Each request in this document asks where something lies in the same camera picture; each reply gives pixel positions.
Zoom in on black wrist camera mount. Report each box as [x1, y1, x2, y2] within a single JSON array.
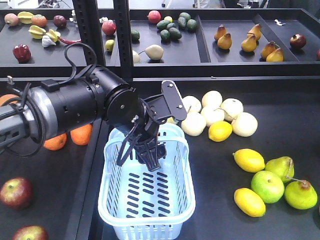
[[161, 80, 187, 121]]

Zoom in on red apple front right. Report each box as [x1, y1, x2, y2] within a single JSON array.
[[12, 225, 49, 240]]

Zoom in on yellow lemon lower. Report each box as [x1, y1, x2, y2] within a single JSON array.
[[233, 188, 266, 218]]

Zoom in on yellow lemon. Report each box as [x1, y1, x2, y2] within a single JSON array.
[[232, 148, 265, 173], [208, 121, 233, 142], [233, 188, 266, 218]]

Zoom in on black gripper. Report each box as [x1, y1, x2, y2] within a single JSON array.
[[131, 94, 175, 172]]

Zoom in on red apple front middle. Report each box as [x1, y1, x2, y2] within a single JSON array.
[[0, 177, 34, 210]]

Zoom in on green apple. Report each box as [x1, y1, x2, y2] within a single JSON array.
[[251, 170, 285, 204]]

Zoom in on small orange lower left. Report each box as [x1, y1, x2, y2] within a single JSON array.
[[43, 133, 67, 151]]

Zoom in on green pear rear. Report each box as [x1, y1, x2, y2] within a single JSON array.
[[265, 156, 295, 183]]

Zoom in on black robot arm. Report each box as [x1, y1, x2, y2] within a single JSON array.
[[0, 66, 176, 172]]

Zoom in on green pear front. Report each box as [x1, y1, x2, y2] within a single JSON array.
[[284, 176, 318, 210]]

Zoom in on yellow lemon upper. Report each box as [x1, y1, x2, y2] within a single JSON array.
[[208, 121, 233, 142]]

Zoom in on green pear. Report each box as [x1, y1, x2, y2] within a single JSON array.
[[265, 156, 295, 183], [284, 176, 318, 210]]

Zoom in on black produce display table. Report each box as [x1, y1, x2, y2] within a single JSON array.
[[0, 76, 112, 240]]

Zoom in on light blue plastic basket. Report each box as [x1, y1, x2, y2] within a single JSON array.
[[97, 123, 196, 240]]

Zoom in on red apple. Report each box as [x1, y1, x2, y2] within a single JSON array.
[[0, 177, 34, 210], [12, 225, 49, 240]]

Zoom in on white garlic bulb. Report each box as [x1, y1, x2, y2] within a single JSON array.
[[41, 35, 56, 48]]

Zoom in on red bell pepper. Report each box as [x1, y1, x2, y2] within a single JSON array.
[[12, 44, 32, 64]]

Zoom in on red chili pepper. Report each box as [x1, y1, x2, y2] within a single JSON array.
[[59, 37, 82, 45]]

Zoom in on yellow lemon middle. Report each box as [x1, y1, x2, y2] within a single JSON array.
[[232, 148, 265, 173]]

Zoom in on orange behind middle apple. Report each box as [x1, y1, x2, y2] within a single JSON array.
[[0, 94, 18, 107]]

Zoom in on small orange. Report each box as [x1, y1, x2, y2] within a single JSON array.
[[43, 133, 67, 151], [70, 124, 93, 146]]

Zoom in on black right produce table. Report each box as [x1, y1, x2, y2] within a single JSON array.
[[76, 76, 320, 240]]

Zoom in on small orange lower right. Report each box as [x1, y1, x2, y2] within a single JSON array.
[[70, 124, 93, 146]]

